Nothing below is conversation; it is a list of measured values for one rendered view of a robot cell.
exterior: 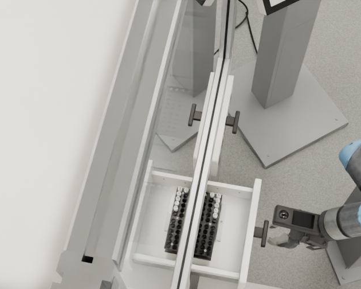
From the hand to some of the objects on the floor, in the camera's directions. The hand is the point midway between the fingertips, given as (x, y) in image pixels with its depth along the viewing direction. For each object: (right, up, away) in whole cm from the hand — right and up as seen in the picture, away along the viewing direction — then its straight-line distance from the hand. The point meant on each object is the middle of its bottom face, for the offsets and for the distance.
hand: (270, 233), depth 153 cm
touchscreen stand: (+22, +42, +122) cm, 130 cm away
